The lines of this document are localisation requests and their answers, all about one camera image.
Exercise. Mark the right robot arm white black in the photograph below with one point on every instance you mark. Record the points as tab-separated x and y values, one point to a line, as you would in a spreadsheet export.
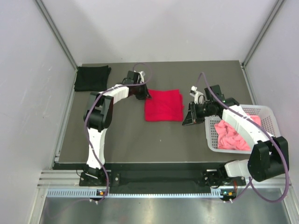
268	153

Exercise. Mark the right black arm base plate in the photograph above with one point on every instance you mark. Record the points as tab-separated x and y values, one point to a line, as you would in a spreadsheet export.
215	179

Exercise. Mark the white perforated plastic basket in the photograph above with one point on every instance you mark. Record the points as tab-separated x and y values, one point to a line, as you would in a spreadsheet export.
262	115

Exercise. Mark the folded black t shirt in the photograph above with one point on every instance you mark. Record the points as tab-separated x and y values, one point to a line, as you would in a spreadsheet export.
92	78

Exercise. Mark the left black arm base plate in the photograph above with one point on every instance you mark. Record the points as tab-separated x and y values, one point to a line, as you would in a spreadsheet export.
88	180

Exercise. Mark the left aluminium corner post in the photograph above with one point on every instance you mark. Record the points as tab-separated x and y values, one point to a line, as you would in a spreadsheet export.
46	15

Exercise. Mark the aluminium corner post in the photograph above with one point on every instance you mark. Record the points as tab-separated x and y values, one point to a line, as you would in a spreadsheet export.
46	15
264	29

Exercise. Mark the slotted grey cable duct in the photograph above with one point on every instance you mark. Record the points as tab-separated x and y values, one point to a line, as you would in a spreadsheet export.
98	193

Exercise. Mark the right aluminium corner post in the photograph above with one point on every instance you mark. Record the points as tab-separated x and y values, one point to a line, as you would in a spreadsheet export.
264	29

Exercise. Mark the red polo t shirt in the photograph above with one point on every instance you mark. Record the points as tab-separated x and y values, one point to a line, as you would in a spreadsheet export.
164	106

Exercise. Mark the pink crumpled t shirt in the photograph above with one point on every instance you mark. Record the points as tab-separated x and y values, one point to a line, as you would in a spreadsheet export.
229	138

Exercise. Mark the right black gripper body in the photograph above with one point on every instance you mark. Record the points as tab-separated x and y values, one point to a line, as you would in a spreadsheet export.
202	110

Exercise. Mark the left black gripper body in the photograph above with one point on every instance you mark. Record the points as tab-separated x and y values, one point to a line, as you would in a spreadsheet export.
139	91

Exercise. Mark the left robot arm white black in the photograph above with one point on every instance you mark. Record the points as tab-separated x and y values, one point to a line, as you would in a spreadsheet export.
99	116

